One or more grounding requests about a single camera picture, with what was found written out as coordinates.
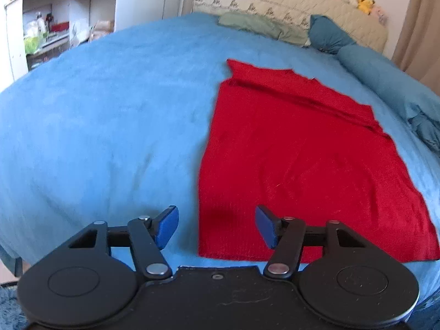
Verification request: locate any red knit garment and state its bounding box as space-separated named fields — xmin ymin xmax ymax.
xmin=198 ymin=59 xmax=439 ymax=262

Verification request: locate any cream quilted headboard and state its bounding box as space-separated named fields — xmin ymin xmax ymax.
xmin=192 ymin=0 xmax=388 ymax=53

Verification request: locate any yellow plush toy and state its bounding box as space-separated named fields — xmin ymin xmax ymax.
xmin=357 ymin=0 xmax=375 ymax=15

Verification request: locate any beige curtain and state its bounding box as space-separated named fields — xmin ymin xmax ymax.
xmin=392 ymin=0 xmax=440 ymax=94

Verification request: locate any white shelf unit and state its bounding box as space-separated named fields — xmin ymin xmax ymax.
xmin=1 ymin=0 xmax=136 ymax=81

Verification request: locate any sage green folded cloth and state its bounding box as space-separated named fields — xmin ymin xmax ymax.
xmin=218 ymin=12 xmax=311 ymax=47

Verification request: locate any dark teal pillow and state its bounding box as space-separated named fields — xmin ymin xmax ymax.
xmin=309 ymin=15 xmax=356 ymax=54

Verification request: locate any light blue bolster pillow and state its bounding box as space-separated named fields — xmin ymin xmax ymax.
xmin=336 ymin=45 xmax=439 ymax=154

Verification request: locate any light blue bed blanket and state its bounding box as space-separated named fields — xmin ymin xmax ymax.
xmin=0 ymin=10 xmax=440 ymax=303

